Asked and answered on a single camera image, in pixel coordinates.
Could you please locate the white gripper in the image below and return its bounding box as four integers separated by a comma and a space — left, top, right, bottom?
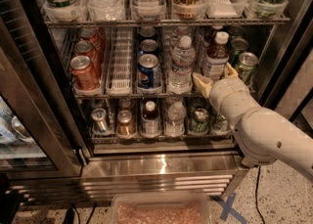
193, 63, 259, 130

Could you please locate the brown tea bottle blue label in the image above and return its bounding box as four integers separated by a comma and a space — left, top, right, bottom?
201, 31, 229, 81

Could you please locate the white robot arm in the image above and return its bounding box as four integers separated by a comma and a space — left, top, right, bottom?
192, 67, 313, 181

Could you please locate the clear water bottle middle shelf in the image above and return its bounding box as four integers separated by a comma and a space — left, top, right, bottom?
169, 35, 196, 94

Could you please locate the green soda can middle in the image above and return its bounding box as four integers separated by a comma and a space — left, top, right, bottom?
228, 37, 249, 65

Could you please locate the green soda can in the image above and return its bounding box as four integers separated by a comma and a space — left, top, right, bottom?
234, 52, 258, 85
228, 37, 249, 65
227, 25, 246, 40

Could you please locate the clear water bottle bottom shelf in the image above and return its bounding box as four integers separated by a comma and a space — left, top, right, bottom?
165, 101, 186, 137

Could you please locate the blue pepsi can middle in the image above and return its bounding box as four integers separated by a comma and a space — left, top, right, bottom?
138, 39, 159, 56

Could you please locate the blue pepsi can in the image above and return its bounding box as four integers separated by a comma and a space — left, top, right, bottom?
138, 39, 159, 56
139, 26, 157, 41
138, 54, 160, 89

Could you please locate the brown tea bottle bottom shelf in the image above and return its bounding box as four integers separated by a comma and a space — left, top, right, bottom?
142, 101, 160, 136

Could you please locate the copper can bottom shelf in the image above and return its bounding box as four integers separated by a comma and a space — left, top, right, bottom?
117, 111, 136, 135

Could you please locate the stainless steel display fridge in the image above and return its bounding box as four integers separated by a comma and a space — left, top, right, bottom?
0, 0, 312, 205

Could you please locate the silver can bottom shelf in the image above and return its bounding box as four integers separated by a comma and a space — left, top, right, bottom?
91, 109, 109, 132

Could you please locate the red soda can middle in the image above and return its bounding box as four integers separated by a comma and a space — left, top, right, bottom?
74, 40, 102, 77

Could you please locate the red soda can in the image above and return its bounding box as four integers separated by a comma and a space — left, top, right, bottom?
70, 56, 100, 91
78, 27, 106, 63
74, 40, 102, 77

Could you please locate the glass fridge door left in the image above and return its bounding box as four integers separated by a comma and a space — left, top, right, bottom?
0, 20, 81, 180

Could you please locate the green soda can front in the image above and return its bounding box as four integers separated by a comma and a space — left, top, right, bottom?
234, 52, 258, 85

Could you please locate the green can bottom right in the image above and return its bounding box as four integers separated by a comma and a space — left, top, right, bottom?
211, 114, 229, 135

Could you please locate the green can bottom left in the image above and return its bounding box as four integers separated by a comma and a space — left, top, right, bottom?
189, 108, 208, 134

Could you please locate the green soda can rear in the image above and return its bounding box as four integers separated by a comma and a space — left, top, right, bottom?
227, 25, 246, 40

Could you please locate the blue pepsi can front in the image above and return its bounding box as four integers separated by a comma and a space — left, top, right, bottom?
138, 54, 160, 89

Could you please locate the blue pepsi can rear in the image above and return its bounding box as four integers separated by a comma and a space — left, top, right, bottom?
139, 26, 157, 41

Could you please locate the blue tape cross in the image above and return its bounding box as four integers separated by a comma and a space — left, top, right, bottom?
212, 193, 247, 224

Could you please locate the red soda can front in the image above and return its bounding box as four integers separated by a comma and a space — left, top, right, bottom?
70, 56, 100, 91

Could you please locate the red soda can rear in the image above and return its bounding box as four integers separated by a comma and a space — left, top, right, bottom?
78, 27, 106, 63

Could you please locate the clear plastic bin on floor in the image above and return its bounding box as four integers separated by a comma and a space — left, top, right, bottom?
109, 191, 211, 224

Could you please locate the black cable right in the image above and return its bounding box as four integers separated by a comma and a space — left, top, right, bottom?
254, 164, 267, 224

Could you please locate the black cable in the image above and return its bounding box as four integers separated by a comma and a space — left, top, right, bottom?
62, 202, 98, 224
254, 164, 267, 224

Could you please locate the black cable left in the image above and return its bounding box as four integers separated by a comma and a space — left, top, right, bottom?
62, 202, 98, 224

